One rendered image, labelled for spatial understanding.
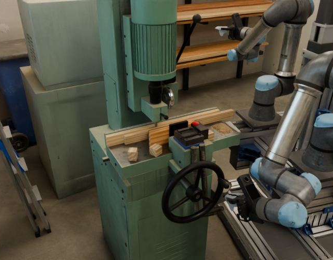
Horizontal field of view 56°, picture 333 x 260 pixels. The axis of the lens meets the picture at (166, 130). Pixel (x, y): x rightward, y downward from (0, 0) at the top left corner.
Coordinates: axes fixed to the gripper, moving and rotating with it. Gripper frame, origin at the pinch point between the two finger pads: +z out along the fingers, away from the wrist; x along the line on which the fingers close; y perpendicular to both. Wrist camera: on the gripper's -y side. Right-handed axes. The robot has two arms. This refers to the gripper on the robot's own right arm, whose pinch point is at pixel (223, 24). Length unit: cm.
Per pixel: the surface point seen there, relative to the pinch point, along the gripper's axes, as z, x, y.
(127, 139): -59, -102, 17
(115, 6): -40, -89, -34
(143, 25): -63, -88, -30
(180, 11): 132, 47, 17
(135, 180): -74, -108, 28
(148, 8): -65, -86, -36
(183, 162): -84, -90, 21
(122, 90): -40, -94, 3
